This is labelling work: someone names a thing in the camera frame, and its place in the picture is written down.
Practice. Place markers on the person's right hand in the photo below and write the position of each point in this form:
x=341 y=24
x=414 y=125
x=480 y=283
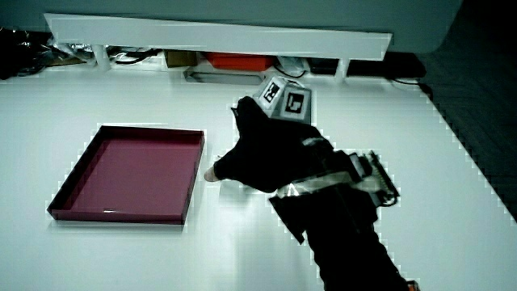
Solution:
x=266 y=157

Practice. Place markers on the person's right forearm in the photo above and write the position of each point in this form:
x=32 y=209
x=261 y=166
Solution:
x=347 y=242

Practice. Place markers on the white plastic bag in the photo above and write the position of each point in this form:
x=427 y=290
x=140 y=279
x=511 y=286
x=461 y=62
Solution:
x=291 y=64

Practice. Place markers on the orange box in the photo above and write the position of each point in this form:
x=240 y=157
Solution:
x=238 y=61

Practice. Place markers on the brown cardboard box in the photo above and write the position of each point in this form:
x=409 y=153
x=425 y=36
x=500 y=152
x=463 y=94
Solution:
x=179 y=58

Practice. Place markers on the white long shelf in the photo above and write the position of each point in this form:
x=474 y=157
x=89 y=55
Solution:
x=210 y=36

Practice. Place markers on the maroon shallow tray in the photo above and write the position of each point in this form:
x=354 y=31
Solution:
x=133 y=178

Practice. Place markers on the silvery crumpled wrap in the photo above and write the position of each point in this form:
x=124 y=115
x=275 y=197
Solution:
x=72 y=49

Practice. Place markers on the black bag pile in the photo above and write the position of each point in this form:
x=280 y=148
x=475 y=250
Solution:
x=20 y=52

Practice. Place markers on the grey metal frame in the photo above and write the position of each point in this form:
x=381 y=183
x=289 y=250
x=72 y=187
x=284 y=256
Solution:
x=222 y=77

